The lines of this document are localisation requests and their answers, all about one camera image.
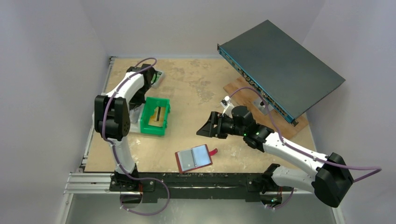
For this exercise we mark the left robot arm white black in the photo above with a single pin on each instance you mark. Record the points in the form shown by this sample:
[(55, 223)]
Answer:
[(112, 117)]

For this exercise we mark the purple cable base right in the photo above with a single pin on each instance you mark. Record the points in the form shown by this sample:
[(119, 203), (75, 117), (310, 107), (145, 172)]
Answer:
[(275, 205)]

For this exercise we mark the metal bracket with knob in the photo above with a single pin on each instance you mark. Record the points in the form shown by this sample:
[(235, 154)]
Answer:
[(263, 108)]

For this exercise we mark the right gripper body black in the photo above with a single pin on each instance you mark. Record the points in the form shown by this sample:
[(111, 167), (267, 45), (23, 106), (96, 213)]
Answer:
[(219, 125)]

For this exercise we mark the gold card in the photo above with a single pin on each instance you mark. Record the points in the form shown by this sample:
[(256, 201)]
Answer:
[(157, 118)]

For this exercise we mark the wooden board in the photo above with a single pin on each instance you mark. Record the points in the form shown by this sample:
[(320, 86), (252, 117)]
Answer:
[(261, 113)]

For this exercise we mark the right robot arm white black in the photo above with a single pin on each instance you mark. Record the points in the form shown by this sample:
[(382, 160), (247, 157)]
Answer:
[(323, 175)]

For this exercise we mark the green plastic bin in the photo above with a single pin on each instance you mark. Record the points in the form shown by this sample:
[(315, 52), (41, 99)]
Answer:
[(150, 105)]

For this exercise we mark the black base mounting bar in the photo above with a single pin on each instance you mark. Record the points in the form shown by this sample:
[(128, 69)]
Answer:
[(250, 187)]

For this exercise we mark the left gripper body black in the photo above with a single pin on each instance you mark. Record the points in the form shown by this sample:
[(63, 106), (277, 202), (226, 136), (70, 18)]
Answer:
[(148, 75)]

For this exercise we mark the small green labelled box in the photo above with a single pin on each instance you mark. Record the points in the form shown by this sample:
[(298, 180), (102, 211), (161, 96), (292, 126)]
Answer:
[(157, 79)]

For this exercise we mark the red card holder wallet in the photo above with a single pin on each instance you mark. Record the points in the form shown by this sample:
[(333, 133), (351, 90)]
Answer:
[(202, 156)]

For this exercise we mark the dark network switch box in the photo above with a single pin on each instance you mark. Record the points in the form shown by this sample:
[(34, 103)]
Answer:
[(286, 74)]

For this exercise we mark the grey card black stripe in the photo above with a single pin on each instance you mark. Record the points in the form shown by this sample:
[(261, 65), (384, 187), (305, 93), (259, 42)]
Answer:
[(186, 159)]

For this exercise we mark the white plastic bin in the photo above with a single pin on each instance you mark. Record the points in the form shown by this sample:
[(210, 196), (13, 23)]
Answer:
[(135, 116)]

